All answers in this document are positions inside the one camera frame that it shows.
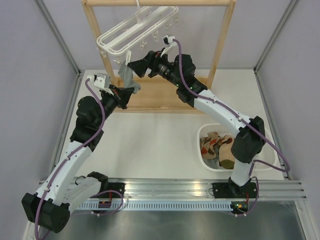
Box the right aluminium frame post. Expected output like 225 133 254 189
253 0 301 73

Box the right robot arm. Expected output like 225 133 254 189
128 51 266 198

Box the white hanger clip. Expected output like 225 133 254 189
125 50 132 66

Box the white slotted cable duct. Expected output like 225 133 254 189
77 200 233 211

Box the aluminium frame post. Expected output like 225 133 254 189
253 0 301 73
33 0 81 77

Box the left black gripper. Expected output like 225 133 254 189
94 84 135 127

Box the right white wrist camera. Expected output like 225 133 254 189
160 35 177 57

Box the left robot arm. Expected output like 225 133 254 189
21 85 135 240

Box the grey sock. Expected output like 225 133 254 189
202 148 221 169
117 62 141 94

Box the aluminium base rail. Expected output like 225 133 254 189
37 177 308 201

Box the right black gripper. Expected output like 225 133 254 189
127 47 182 88

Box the white perforated plastic basket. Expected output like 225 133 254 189
196 123 278 172

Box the wooden hanger rack frame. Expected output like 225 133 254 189
82 0 236 114

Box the left aluminium frame post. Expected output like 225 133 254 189
33 0 81 77

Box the beige argyle sock front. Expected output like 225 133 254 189
200 131 223 160

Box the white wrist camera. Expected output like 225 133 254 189
87 73 111 92
160 35 177 57

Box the white plastic clip hanger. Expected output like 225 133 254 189
96 0 179 58

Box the striped beige sock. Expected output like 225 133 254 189
218 150 236 170
219 134 235 151

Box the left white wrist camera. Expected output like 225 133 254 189
87 73 111 92

